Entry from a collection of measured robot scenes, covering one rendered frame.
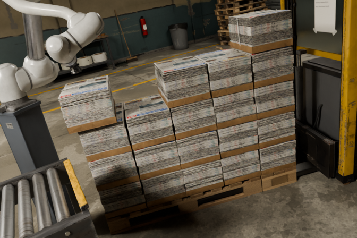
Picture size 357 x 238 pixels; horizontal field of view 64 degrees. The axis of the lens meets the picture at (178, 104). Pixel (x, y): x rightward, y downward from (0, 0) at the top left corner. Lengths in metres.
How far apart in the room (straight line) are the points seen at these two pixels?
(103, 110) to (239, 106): 0.88
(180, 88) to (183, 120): 0.22
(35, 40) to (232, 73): 1.23
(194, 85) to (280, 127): 0.72
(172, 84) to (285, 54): 0.77
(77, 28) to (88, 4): 7.11
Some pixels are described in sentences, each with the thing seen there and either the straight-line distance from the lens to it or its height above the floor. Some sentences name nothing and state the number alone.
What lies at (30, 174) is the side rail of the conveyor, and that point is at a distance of 1.59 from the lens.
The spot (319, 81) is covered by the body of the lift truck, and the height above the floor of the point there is 0.67.
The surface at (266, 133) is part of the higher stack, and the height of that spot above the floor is 0.48.
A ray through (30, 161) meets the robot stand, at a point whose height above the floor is 0.65.
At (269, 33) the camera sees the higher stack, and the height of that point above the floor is 1.17.
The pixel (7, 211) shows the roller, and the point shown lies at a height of 0.80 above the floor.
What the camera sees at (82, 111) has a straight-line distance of 1.76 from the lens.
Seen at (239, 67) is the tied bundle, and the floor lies 1.00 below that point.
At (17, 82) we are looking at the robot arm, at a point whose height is 1.16.
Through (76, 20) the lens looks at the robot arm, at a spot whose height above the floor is 1.45.
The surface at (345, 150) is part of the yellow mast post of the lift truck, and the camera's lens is 2.31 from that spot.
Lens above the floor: 1.47
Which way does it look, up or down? 20 degrees down
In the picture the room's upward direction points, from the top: 10 degrees counter-clockwise
